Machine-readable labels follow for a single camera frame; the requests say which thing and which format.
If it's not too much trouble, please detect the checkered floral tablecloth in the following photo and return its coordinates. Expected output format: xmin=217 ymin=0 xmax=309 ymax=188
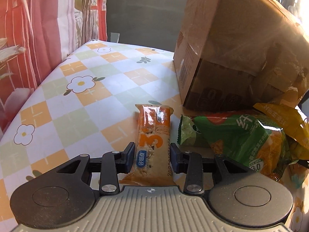
xmin=0 ymin=39 xmax=309 ymax=232

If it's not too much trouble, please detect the small clear container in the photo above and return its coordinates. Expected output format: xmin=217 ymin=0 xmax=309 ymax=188
xmin=108 ymin=32 xmax=120 ymax=43

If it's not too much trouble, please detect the brown cardboard box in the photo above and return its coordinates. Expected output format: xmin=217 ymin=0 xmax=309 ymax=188
xmin=173 ymin=0 xmax=308 ymax=112

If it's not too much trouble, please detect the red floral curtain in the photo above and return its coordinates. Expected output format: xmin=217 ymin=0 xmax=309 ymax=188
xmin=0 ymin=0 xmax=107 ymax=132

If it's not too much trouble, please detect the orange cereal bar packet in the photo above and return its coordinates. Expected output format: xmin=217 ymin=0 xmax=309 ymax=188
xmin=120 ymin=104 xmax=175 ymax=186

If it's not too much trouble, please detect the yellow snack bag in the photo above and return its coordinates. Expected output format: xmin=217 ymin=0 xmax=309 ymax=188
xmin=254 ymin=100 xmax=308 ymax=160

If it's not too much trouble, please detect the green snack bag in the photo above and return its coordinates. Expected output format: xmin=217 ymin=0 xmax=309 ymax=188
xmin=177 ymin=112 xmax=292 ymax=180

